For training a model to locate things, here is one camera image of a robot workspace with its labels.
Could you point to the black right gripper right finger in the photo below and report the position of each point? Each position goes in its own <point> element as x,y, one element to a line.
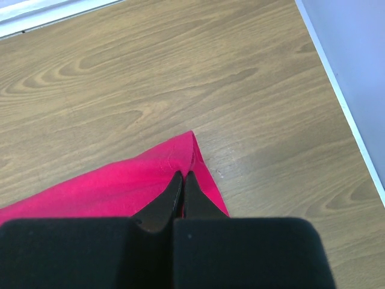
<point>212,250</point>

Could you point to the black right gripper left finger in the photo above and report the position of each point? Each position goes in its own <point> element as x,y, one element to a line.
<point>111,252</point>

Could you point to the pink t-shirt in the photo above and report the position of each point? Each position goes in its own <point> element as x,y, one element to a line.
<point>122,188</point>

